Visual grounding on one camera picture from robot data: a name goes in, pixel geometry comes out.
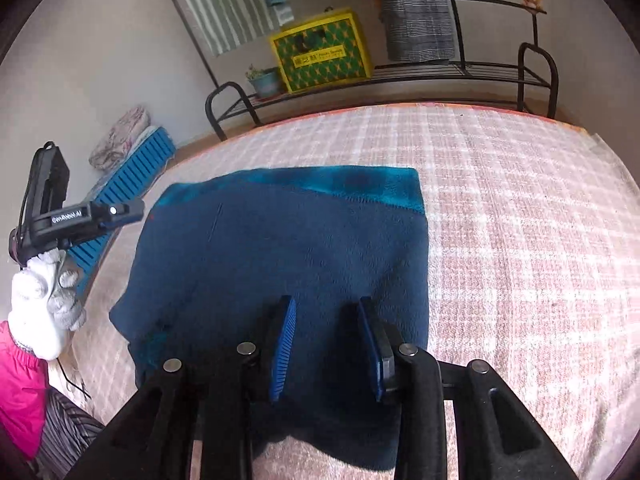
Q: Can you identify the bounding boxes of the teal plaid fleece jacket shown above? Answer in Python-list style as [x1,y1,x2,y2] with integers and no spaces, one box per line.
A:
[110,166,428,470]

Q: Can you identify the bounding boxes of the black metal clothes rack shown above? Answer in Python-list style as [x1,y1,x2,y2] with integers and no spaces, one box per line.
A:
[171,0,560,141]

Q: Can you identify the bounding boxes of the white gloved left hand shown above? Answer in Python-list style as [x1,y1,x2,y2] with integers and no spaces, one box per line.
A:
[8,249,87,361]

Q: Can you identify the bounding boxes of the floral folded quilt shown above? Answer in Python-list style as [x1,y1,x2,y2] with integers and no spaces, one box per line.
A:
[89,105,150,172]

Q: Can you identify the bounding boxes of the pink jacket sleeve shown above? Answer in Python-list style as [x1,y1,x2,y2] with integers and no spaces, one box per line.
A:
[0,321,49,460]

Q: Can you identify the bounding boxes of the pink checked bed cover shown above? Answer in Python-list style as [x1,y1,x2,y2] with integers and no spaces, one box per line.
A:
[49,103,639,480]

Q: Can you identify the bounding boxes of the striped grey trousers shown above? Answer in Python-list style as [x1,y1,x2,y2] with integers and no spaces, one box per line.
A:
[35,387,104,479]

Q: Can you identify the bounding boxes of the small potted plant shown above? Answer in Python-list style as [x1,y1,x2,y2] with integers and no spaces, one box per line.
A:
[245,65,284,100]

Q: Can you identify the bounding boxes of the grey striped white cloth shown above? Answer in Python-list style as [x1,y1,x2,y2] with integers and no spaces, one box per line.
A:
[186,0,294,56]

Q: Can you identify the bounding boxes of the yellow green patterned box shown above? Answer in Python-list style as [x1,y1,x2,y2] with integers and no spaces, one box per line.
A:
[269,8,373,94]

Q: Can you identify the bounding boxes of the grey plaid long coat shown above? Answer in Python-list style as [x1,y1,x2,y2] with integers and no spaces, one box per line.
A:
[380,0,456,63]

